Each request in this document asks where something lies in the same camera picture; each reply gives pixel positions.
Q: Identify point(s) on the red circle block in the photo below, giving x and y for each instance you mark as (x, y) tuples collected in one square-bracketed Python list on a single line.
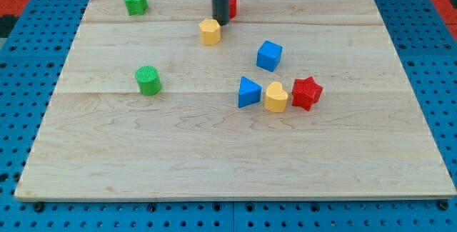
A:
[(232, 9)]

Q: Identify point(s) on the wooden board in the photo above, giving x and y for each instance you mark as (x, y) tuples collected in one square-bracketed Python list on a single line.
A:
[(102, 140)]

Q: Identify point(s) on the blue triangle block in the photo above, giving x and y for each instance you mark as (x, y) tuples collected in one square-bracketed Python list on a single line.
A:
[(249, 92)]

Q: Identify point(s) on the yellow heart block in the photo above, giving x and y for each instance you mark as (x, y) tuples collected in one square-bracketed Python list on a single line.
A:
[(275, 97)]

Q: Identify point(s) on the blue cube block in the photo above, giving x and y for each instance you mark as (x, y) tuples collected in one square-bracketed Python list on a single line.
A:
[(269, 56)]

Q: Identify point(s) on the yellow hexagon block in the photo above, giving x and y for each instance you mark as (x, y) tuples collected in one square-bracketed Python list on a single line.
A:
[(210, 32)]

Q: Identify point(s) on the red star block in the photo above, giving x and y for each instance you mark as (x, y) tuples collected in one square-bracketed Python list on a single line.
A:
[(306, 92)]

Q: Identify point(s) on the green cylinder block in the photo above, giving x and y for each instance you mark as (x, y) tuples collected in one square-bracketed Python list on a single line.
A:
[(148, 80)]

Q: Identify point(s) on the green star block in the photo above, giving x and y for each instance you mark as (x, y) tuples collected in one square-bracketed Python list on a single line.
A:
[(136, 7)]

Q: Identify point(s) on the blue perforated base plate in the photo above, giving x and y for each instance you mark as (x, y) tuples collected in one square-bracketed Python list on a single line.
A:
[(35, 51)]

